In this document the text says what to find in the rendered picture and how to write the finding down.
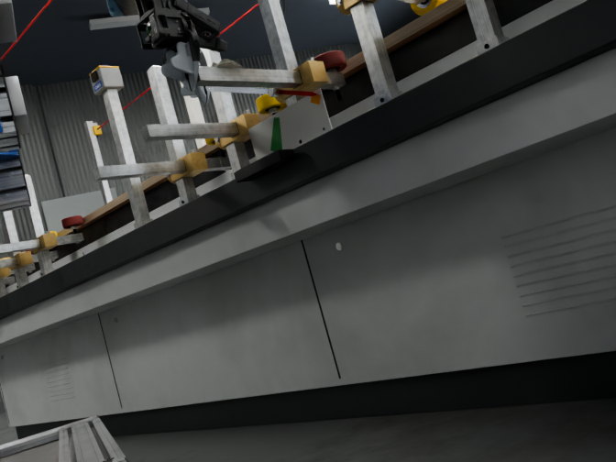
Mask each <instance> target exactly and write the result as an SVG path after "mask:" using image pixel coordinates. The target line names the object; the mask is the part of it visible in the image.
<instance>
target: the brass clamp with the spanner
mask: <svg viewBox="0 0 616 462"><path fill-rule="evenodd" d="M293 71H299V73H300V75H301V79H302V84H300V85H299V86H297V87H295V88H280V90H289V91H304V92H312V91H313V90H315V89H317V88H319V87H320V86H322V85H324V84H326V83H328V82H329V81H328V77H327V74H326V71H325V66H324V62H323V61H316V60H308V61H307V62H305V63H304V64H302V65H300V66H299V67H297V68H296V69H294V70H293ZM291 96H292V95H289V94H280V95H279V96H278V97H275V99H276V100H277V101H278V102H279V103H281V104H286V99H288V98H289V97H291Z"/></svg>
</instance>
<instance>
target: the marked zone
mask: <svg viewBox="0 0 616 462"><path fill-rule="evenodd" d="M278 149H282V143H281V125H280V118H279V117H274V120H273V129H272V138H271V147H270V150H271V151H276V150H278Z"/></svg>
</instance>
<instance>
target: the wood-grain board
mask: <svg viewBox="0 0 616 462"><path fill-rule="evenodd" d="M467 9H468V8H467V4H466V1H465V0H447V1H445V2H444V3H442V4H441V5H439V6H437V7H436V8H434V9H432V10H431V11H429V12H427V13H426V14H424V15H422V16H420V17H418V18H417V19H415V20H414V21H413V22H411V23H409V24H407V25H406V26H404V27H402V28H400V29H398V30H397V31H395V32H393V33H392V34H390V35H388V36H387V37H386V38H384V43H385V46H386V50H387V52H388V54H390V53H391V52H393V51H395V50H396V49H398V48H400V47H402V46H403V45H405V44H407V43H409V42H410V41H412V40H414V39H416V38H418V37H420V36H422V34H424V33H426V32H428V31H429V30H431V29H433V28H435V27H437V26H439V25H441V24H442V23H444V22H446V21H447V20H448V19H450V18H452V17H454V16H456V15H458V14H460V13H461V12H463V11H465V10H467ZM365 67H367V63H366V61H365V57H364V54H363V51H361V52H359V54H357V55H355V56H354V57H352V58H350V59H349V60H346V68H345V69H344V70H342V71H341V72H342V73H343V74H344V78H347V77H349V76H350V75H352V74H354V73H356V72H358V71H360V70H362V69H364V68H365ZM258 116H259V119H260V122H262V121H264V120H266V119H267V118H269V117H271V115H270V114H266V115H262V114H260V113H258ZM219 150H220V149H219V147H218V146H217V145H207V144H206V145H204V146H202V147H201V148H198V149H197V150H196V152H204V155H205V157H206V158H208V157H209V156H211V155H213V154H215V153H216V152H217V151H219ZM167 180H168V179H167V176H166V175H160V176H152V177H150V178H149V179H147V180H145V181H143V182H142V183H141V184H142V188H143V192H144V193H146V192H148V191H150V190H151V189H153V188H155V187H157V186H158V185H160V184H162V183H164V182H165V181H167ZM129 202H130V201H129V197H128V194H127V192H125V193H123V194H121V195H120V196H118V197H116V198H115V199H114V200H112V201H111V202H109V203H107V204H105V205H103V206H102V207H100V208H98V209H97V210H95V211H93V212H92V213H90V214H88V215H87V216H85V217H83V218H82V220H83V225H81V226H79V227H78V229H76V231H77V232H78V231H79V230H81V229H83V228H85V227H86V226H88V225H90V224H91V223H93V222H95V221H97V220H98V219H100V218H102V217H104V216H105V215H108V214H110V213H111V212H113V211H114V210H116V209H117V208H119V207H121V206H123V205H124V204H127V203H129ZM69 234H74V233H73V230H71V229H63V230H61V231H60V232H59V233H57V236H58V237H60V236H67V235H69Z"/></svg>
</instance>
